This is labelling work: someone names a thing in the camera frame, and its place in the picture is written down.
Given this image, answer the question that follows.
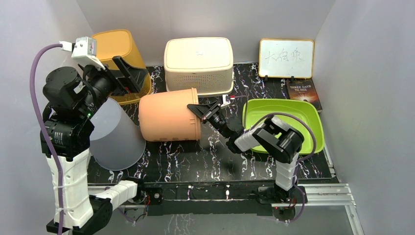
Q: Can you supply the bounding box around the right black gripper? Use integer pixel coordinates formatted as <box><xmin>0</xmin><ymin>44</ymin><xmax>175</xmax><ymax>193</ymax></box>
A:
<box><xmin>187</xmin><ymin>101</ymin><xmax>230</xmax><ymax>139</ymax></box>

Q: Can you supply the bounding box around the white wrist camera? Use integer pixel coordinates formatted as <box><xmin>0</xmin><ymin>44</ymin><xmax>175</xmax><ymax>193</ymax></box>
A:
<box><xmin>59</xmin><ymin>36</ymin><xmax>105</xmax><ymax>70</ymax></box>
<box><xmin>221</xmin><ymin>94</ymin><xmax>235</xmax><ymax>108</ymax></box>

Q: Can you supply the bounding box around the orange mesh basket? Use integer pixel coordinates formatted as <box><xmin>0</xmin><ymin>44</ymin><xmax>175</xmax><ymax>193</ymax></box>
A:
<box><xmin>92</xmin><ymin>29</ymin><xmax>152</xmax><ymax>106</ymax></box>

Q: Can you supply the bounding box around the green plastic tray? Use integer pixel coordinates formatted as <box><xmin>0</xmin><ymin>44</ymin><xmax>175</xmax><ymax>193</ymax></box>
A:
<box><xmin>243</xmin><ymin>98</ymin><xmax>324</xmax><ymax>155</ymax></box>

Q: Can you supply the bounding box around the grey and tan bucket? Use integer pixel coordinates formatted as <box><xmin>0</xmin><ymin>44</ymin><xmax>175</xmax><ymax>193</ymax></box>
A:
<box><xmin>90</xmin><ymin>98</ymin><xmax>146</xmax><ymax>171</ymax></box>

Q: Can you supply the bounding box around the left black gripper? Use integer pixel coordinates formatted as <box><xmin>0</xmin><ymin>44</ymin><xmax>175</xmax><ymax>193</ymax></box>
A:
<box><xmin>77</xmin><ymin>56</ymin><xmax>147</xmax><ymax>118</ymax></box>

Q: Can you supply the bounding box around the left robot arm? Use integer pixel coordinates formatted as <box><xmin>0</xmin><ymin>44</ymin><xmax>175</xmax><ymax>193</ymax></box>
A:
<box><xmin>41</xmin><ymin>56</ymin><xmax>148</xmax><ymax>235</ymax></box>

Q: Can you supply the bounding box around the cream perforated basket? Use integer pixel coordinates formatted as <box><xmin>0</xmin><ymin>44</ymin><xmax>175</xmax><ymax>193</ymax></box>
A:
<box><xmin>163</xmin><ymin>37</ymin><xmax>234</xmax><ymax>97</ymax></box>

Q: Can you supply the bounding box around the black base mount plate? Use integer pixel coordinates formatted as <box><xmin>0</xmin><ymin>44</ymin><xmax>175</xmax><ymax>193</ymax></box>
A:
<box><xmin>121</xmin><ymin>180</ymin><xmax>308</xmax><ymax>216</ymax></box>

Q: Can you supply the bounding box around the small whiteboard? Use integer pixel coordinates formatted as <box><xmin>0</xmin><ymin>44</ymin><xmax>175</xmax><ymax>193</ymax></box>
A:
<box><xmin>258</xmin><ymin>39</ymin><xmax>315</xmax><ymax>79</ymax></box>

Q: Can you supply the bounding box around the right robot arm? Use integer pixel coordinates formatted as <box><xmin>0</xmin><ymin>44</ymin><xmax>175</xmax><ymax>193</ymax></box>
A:
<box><xmin>187</xmin><ymin>102</ymin><xmax>304</xmax><ymax>203</ymax></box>

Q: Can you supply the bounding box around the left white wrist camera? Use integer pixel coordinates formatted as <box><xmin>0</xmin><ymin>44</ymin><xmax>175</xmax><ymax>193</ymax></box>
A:
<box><xmin>59</xmin><ymin>36</ymin><xmax>105</xmax><ymax>70</ymax></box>

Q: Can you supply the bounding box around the orange paper bucket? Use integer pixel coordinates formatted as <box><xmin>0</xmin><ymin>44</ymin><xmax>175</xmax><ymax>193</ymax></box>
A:
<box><xmin>138</xmin><ymin>88</ymin><xmax>201</xmax><ymax>142</ymax></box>

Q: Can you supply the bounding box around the aluminium rail frame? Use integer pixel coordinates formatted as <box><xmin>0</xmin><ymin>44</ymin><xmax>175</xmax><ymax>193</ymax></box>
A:
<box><xmin>56</xmin><ymin>183</ymin><xmax>366</xmax><ymax>235</ymax></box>

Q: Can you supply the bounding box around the dark book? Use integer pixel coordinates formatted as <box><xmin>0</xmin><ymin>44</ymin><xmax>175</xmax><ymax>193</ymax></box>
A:
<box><xmin>286</xmin><ymin>78</ymin><xmax>323</xmax><ymax>113</ymax></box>

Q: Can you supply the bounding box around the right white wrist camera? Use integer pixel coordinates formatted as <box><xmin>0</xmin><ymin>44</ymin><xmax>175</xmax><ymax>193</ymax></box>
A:
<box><xmin>221</xmin><ymin>94</ymin><xmax>235</xmax><ymax>108</ymax></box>

